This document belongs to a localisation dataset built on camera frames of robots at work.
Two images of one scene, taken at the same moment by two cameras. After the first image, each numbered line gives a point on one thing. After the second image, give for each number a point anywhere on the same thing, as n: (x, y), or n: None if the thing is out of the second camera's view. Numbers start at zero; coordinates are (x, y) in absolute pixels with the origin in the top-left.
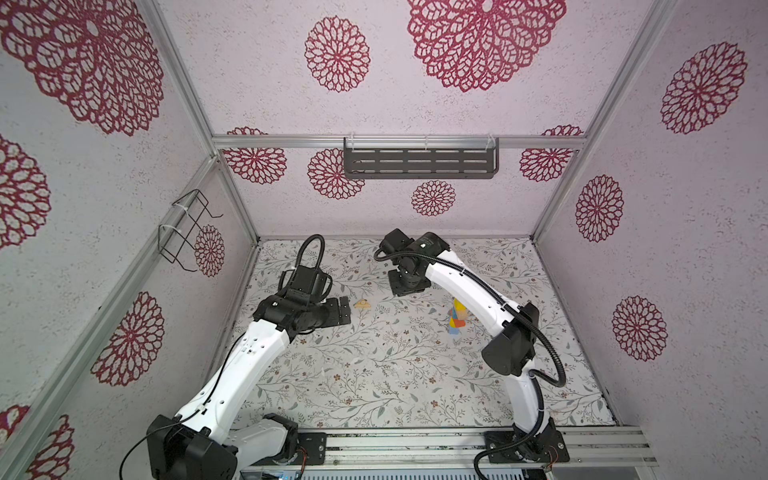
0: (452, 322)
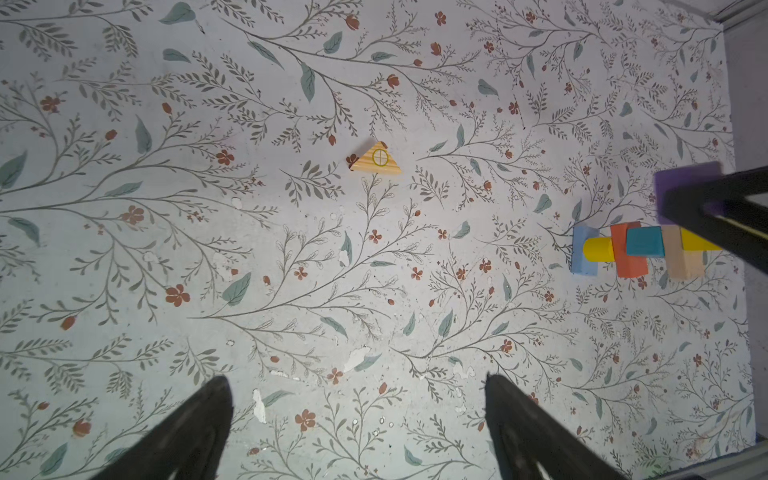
0: (599, 249)
